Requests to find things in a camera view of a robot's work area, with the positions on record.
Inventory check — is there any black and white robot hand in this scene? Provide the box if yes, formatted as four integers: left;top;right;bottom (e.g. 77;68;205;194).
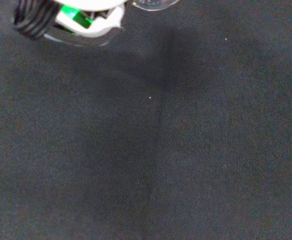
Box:
12;0;128;41

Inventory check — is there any black bench cloth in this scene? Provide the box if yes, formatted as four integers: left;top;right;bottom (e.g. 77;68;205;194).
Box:
0;0;292;240

